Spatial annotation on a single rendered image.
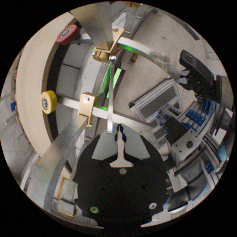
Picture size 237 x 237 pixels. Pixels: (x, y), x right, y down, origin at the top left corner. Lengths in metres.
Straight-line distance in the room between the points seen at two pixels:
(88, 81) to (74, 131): 0.35
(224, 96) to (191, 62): 0.11
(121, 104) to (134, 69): 0.59
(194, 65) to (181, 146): 0.29
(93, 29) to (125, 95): 1.00
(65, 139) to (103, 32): 0.22
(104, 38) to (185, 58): 0.17
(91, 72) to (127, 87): 0.71
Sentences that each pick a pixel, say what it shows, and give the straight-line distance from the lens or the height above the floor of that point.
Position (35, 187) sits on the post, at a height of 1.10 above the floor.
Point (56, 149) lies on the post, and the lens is 0.15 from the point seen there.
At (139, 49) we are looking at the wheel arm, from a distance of 0.24.
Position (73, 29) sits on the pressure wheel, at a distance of 0.28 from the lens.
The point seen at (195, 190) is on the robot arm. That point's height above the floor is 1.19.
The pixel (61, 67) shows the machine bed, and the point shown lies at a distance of 0.38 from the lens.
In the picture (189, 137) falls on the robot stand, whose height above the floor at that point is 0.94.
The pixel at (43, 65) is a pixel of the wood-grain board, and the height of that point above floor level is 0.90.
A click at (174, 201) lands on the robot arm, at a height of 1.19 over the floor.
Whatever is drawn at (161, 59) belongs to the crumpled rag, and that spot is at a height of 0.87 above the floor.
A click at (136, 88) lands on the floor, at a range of 1.09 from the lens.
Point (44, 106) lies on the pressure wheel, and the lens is 0.30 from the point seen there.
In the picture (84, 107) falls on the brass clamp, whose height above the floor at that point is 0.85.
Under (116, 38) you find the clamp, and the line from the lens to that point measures 0.24.
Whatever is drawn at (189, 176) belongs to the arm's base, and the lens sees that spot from 0.47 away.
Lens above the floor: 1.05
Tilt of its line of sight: 62 degrees down
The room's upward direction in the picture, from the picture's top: 179 degrees clockwise
